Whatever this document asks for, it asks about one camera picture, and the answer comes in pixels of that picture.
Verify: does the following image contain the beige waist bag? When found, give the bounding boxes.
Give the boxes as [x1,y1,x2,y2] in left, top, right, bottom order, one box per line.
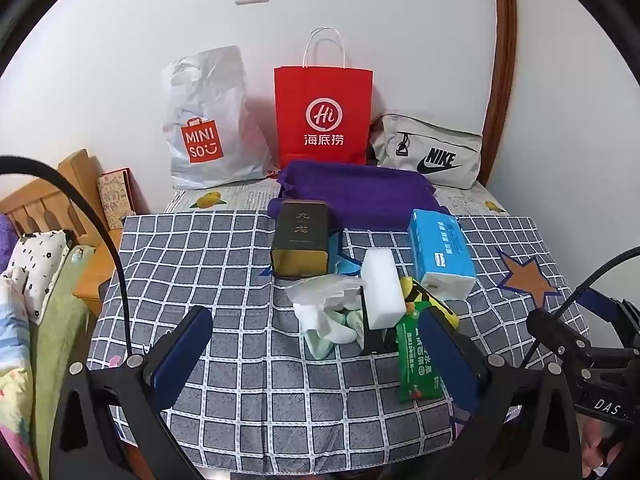
[369,113,484,190]

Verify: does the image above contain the yellow pouch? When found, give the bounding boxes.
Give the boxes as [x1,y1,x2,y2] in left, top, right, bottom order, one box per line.
[400,276,460,328]

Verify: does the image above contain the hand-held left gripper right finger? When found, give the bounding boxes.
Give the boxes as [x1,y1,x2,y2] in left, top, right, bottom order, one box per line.
[419,307,586,480]

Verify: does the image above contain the white floral pillow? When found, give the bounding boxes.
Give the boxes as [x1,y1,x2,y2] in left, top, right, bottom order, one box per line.
[7,230,71,326]

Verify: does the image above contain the black cable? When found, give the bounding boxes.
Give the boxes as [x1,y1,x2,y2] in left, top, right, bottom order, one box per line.
[534,246,640,356]
[0,156,135,358]

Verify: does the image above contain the grey checked tablecloth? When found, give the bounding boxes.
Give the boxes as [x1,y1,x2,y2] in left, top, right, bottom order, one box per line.
[87,210,586,466]

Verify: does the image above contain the blue tissue pack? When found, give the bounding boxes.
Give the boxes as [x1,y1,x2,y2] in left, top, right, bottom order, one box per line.
[406,208,477,301]

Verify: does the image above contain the green blanket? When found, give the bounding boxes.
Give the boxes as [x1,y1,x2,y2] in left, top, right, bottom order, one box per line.
[30,245,96,480]

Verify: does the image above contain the green snack packet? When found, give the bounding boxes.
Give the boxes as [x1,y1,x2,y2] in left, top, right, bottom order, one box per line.
[396,305,442,402]

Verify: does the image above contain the person's right hand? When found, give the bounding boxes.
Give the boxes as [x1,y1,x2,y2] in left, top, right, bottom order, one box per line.
[582,419,640,480]

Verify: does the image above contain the purple plush toy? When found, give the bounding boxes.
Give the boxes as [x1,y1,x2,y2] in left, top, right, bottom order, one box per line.
[0,212,21,261]

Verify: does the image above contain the wooden bed headboard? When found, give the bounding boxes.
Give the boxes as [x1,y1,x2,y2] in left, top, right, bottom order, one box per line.
[0,149,151,318]

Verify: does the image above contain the white plastic shopping bag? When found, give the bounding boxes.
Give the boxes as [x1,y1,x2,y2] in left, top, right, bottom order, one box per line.
[161,45,273,191]

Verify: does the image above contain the red paper bag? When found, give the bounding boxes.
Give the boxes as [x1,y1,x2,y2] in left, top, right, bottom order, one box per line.
[273,27,374,168]

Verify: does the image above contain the patterned paper box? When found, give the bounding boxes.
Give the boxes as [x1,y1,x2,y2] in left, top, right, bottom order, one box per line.
[96,168,136,231]

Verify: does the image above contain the purple plush towel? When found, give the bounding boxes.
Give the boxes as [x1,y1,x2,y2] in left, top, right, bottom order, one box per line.
[267,160,451,233]

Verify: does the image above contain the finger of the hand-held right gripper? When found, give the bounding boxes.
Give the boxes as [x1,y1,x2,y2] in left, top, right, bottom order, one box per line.
[582,287,640,346]
[526,308,626,361]

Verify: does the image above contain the brown wooden door frame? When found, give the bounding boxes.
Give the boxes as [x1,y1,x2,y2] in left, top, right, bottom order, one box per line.
[480,0,518,186]

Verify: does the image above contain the white sponge block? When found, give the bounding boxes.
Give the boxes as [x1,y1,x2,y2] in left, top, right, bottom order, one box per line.
[361,247,407,331]

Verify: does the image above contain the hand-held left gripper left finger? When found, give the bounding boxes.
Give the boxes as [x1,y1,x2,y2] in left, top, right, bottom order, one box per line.
[50,306,213,480]

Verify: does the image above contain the translucent white drawstring pouch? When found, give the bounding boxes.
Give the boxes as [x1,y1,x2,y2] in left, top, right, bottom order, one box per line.
[285,275,368,308]

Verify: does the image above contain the colourful quilt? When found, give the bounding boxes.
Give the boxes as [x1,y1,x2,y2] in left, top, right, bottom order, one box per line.
[0,270,41,480]

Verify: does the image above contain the pale green tissue pack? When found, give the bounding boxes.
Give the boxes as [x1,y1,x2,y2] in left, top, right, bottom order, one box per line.
[292,300,368,359]

